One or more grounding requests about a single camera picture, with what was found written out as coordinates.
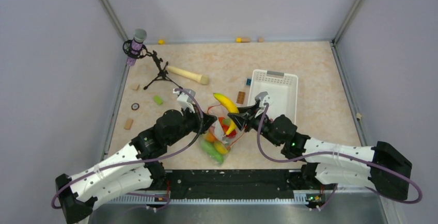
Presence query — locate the green orange toy mango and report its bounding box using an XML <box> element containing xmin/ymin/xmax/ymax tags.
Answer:
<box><xmin>204</xmin><ymin>132</ymin><xmax>217</xmax><ymax>143</ymax></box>

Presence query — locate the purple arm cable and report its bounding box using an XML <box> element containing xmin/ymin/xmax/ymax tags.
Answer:
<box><xmin>256</xmin><ymin>102</ymin><xmax>424</xmax><ymax>211</ymax></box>
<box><xmin>51</xmin><ymin>87</ymin><xmax>205</xmax><ymax>210</ymax></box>

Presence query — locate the green toy cucumber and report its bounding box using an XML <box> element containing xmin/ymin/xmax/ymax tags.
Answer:
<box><xmin>199</xmin><ymin>140</ymin><xmax>224</xmax><ymax>164</ymax></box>

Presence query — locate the red toy chili pepper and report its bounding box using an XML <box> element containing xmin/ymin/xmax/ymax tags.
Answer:
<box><xmin>218</xmin><ymin>117</ymin><xmax>237</xmax><ymax>138</ymax></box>

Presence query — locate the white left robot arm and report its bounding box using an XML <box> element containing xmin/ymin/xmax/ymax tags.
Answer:
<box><xmin>55</xmin><ymin>109</ymin><xmax>217</xmax><ymax>223</ymax></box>

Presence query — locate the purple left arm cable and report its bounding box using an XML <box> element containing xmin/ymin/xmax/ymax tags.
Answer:
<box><xmin>51</xmin><ymin>87</ymin><xmax>205</xmax><ymax>210</ymax></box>

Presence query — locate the yellow and wood peg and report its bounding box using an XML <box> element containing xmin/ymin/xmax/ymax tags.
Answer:
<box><xmin>236</xmin><ymin>37</ymin><xmax>251</xmax><ymax>43</ymax></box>

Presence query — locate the black microphone tripod stand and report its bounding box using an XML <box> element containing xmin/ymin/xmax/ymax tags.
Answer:
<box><xmin>140</xmin><ymin>48</ymin><xmax>182</xmax><ymax>90</ymax></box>

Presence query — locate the wooden rolling pin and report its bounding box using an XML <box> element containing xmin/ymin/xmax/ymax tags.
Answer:
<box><xmin>167</xmin><ymin>66</ymin><xmax>209</xmax><ymax>85</ymax></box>

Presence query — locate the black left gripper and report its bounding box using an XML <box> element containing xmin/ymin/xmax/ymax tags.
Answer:
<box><xmin>166</xmin><ymin>103</ymin><xmax>217</xmax><ymax>146</ymax></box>

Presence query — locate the clear zip bag orange zipper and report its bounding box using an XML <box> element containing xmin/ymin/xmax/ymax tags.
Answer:
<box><xmin>198</xmin><ymin>102</ymin><xmax>244</xmax><ymax>165</ymax></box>

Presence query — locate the yellow toy banana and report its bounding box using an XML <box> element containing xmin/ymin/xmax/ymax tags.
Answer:
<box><xmin>213</xmin><ymin>93</ymin><xmax>239</xmax><ymax>136</ymax></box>

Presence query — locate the tan wooden block left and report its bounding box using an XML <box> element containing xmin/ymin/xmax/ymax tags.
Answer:
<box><xmin>123</xmin><ymin>118</ymin><xmax>134</xmax><ymax>130</ymax></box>

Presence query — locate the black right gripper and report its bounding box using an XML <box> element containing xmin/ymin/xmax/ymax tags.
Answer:
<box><xmin>229</xmin><ymin>103</ymin><xmax>281</xmax><ymax>147</ymax></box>

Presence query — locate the brown toy brick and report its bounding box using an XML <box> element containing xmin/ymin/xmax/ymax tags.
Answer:
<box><xmin>236</xmin><ymin>91</ymin><xmax>246</xmax><ymax>104</ymax></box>

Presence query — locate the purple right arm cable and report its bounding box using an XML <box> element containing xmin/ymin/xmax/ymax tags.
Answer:
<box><xmin>256</xmin><ymin>102</ymin><xmax>424</xmax><ymax>211</ymax></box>

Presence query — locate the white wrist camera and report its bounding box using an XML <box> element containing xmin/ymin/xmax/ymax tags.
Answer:
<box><xmin>173</xmin><ymin>88</ymin><xmax>196</xmax><ymax>113</ymax></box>
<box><xmin>255</xmin><ymin>91</ymin><xmax>272</xmax><ymax>108</ymax></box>

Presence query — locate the white perforated plastic basket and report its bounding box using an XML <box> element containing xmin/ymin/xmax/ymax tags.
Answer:
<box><xmin>246</xmin><ymin>69</ymin><xmax>299</xmax><ymax>124</ymax></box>

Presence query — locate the small beige wooden piece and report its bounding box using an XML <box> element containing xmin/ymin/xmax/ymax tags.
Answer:
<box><xmin>131</xmin><ymin>84</ymin><xmax>139</xmax><ymax>91</ymax></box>

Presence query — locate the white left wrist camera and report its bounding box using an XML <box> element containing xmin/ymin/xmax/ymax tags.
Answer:
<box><xmin>173</xmin><ymin>88</ymin><xmax>196</xmax><ymax>113</ymax></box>

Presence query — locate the small green block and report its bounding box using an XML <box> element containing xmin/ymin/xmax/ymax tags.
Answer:
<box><xmin>153</xmin><ymin>95</ymin><xmax>163</xmax><ymax>105</ymax></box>

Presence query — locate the purple grey microphone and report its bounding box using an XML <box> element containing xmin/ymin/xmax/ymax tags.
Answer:
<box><xmin>123</xmin><ymin>28</ymin><xmax>147</xmax><ymax>67</ymax></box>

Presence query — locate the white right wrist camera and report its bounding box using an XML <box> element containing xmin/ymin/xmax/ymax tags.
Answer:
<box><xmin>255</xmin><ymin>91</ymin><xmax>272</xmax><ymax>108</ymax></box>

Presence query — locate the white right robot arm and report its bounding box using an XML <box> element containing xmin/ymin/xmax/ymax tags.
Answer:
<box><xmin>228</xmin><ymin>105</ymin><xmax>412</xmax><ymax>203</ymax></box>

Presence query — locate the yellow green toy lemon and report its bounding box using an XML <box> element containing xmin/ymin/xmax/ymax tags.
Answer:
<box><xmin>213</xmin><ymin>141</ymin><xmax>229</xmax><ymax>155</ymax></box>

